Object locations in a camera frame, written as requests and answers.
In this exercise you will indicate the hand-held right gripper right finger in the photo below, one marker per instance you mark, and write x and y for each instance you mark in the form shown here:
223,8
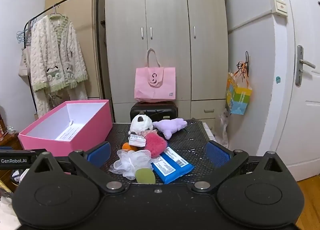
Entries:
217,155

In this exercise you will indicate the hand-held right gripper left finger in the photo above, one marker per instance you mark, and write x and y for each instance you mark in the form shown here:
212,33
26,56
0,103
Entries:
100,153

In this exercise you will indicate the pink cardboard box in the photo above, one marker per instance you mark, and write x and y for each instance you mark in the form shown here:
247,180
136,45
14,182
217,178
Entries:
82,135

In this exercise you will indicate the orange makeup sponge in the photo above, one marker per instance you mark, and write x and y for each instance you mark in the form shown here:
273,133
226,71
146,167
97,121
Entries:
127,146

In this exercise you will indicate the white mesh bath loofah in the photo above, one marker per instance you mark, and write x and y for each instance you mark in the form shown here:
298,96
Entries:
130,162

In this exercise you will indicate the blue wet wipes packet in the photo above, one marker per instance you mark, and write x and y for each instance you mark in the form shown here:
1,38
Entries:
170,173
175,156

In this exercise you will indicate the white and brown plush toy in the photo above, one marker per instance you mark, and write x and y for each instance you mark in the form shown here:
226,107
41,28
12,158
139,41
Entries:
140,126

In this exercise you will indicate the green powder puff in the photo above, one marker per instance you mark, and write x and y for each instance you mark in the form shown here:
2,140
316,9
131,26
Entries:
145,176

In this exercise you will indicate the purple plush toy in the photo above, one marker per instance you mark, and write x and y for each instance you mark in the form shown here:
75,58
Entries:
172,125

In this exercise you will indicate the pink fuzzy puff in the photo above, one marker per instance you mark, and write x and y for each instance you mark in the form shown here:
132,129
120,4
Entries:
156,145

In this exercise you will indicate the white plastic bag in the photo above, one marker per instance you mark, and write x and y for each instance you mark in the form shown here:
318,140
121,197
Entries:
225,125

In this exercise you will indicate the white printed label card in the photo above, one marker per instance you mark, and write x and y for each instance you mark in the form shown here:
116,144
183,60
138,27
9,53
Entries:
137,140

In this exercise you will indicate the white printed paper sheet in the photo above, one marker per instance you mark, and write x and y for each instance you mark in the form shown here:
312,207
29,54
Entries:
65,131

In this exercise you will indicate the colourful paper gift bag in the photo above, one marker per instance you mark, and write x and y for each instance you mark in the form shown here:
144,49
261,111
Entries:
237,97

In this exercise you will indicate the black stool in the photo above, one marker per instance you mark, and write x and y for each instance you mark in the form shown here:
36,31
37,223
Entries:
160,111

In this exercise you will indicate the pink tote bag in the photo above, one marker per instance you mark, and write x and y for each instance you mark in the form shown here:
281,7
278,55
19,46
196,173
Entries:
155,87

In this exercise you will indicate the white door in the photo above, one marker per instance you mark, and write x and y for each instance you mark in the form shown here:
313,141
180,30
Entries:
300,120

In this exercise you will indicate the small teal door sticker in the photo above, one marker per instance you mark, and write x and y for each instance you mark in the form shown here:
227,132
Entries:
277,80

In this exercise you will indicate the beige canvas tote bag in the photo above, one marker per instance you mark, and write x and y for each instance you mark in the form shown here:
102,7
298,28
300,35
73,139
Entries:
23,65

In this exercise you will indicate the cream fluffy robe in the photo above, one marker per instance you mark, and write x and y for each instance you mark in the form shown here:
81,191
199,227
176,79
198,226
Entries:
55,52

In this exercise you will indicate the grey three-door wardrobe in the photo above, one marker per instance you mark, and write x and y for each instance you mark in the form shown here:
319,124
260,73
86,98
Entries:
165,20

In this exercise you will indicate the black metal clothes rack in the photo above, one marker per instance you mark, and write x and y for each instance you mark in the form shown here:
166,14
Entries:
97,7

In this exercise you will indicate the beige wooden cabinet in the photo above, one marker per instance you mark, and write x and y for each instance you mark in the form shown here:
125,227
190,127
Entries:
82,7

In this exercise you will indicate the white wall switch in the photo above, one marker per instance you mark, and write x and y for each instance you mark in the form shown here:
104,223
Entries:
280,7

